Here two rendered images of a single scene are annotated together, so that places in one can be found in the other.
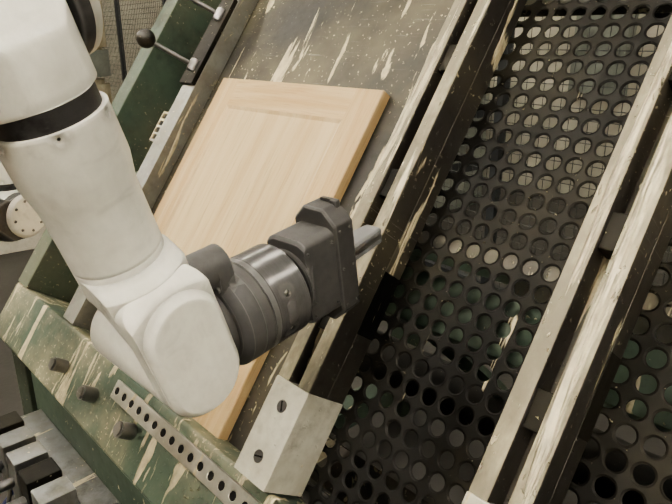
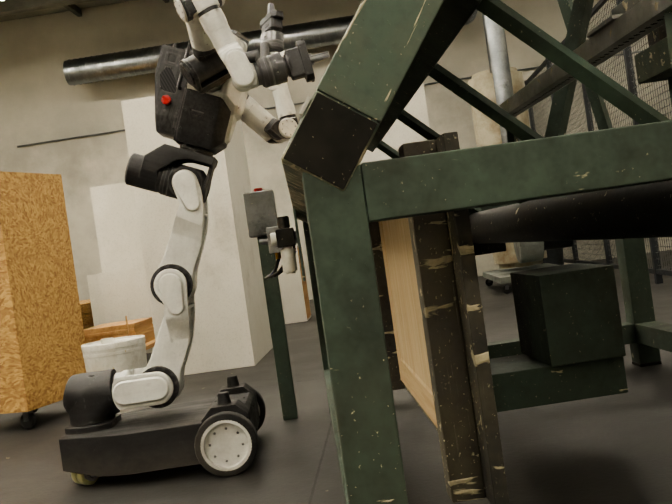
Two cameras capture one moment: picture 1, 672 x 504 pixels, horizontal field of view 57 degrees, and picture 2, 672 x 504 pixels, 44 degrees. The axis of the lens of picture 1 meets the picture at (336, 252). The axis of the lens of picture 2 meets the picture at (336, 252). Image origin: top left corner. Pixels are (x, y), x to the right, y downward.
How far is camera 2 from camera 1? 217 cm
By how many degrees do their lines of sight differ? 44
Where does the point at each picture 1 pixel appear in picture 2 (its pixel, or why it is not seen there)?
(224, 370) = (248, 73)
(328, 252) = (296, 53)
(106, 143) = (216, 15)
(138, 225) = (225, 35)
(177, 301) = (232, 50)
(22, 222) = (285, 130)
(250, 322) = (260, 65)
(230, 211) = not seen: hidden behind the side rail
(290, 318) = (275, 67)
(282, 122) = not seen: hidden behind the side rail
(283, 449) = not seen: hidden behind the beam
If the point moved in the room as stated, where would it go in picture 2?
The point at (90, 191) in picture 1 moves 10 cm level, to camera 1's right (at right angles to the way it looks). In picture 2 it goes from (213, 25) to (236, 15)
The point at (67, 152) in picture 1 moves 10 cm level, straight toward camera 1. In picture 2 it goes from (207, 17) to (191, 8)
